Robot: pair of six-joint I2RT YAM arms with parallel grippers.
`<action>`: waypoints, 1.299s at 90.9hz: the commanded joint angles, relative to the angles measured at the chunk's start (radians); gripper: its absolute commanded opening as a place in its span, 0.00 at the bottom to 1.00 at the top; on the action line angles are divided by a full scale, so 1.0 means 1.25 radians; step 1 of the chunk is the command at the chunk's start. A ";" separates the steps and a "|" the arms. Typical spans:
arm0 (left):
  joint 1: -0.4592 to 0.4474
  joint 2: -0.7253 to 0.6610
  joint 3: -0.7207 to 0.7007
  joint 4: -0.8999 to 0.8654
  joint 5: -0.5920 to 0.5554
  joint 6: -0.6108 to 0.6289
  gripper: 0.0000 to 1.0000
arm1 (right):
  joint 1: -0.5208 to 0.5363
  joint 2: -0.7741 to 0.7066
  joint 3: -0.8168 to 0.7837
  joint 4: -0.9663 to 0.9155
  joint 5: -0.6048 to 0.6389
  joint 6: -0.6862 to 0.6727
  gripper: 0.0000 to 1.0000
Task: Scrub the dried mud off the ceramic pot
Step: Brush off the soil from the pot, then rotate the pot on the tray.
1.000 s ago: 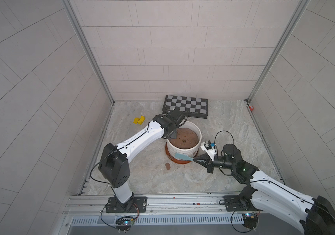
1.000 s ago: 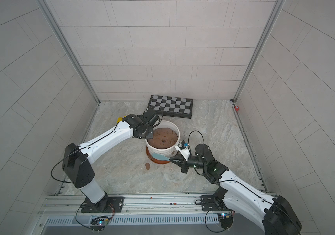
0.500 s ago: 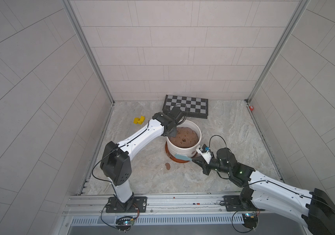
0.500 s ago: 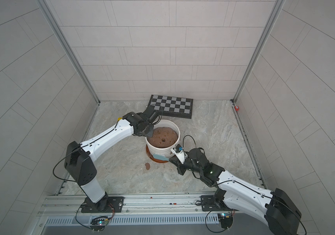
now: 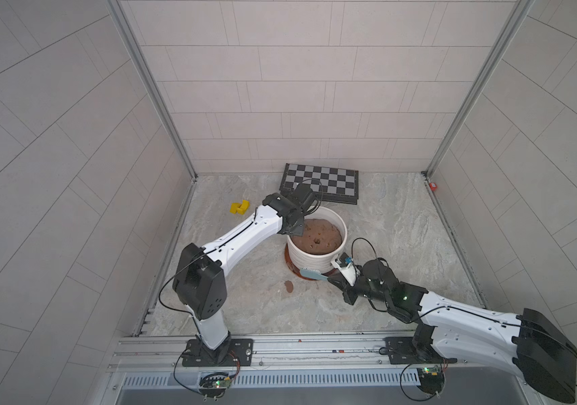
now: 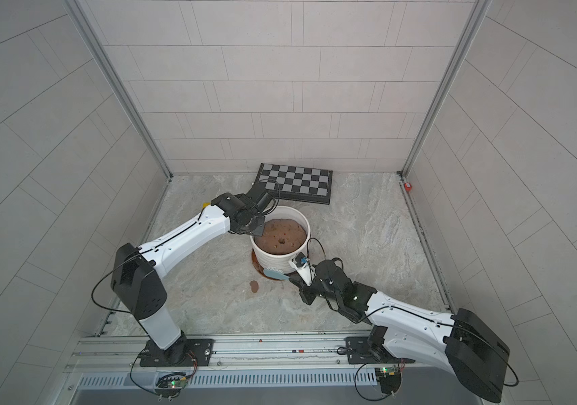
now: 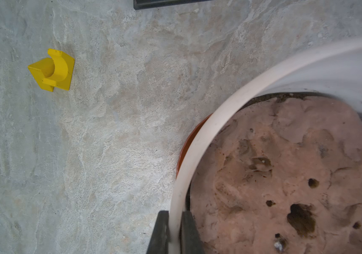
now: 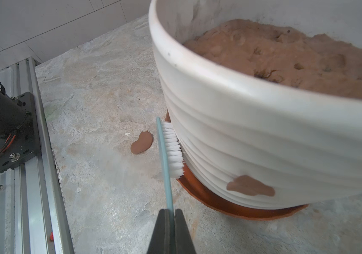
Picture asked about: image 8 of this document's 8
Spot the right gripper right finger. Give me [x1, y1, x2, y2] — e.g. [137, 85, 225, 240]
[174, 209, 196, 254]

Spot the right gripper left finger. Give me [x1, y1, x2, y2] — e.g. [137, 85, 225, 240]
[147, 209, 170, 254]

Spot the white ceramic pot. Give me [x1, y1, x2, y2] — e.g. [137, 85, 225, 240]
[148, 1, 362, 210]

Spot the mud patch on pot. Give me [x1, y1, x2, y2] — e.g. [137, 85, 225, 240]
[227, 175, 275, 197]

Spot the fallen mud piece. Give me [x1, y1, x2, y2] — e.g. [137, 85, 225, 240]
[130, 131, 153, 155]

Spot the brown mud in pot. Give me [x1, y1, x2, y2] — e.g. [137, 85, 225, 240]
[184, 19, 362, 99]

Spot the terracotta saucer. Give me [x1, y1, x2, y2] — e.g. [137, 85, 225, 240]
[164, 109, 309, 221]

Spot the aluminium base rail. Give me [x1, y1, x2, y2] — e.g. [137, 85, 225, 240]
[0, 58, 74, 254]

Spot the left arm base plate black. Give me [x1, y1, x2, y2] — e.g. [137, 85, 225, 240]
[0, 92, 41, 173]

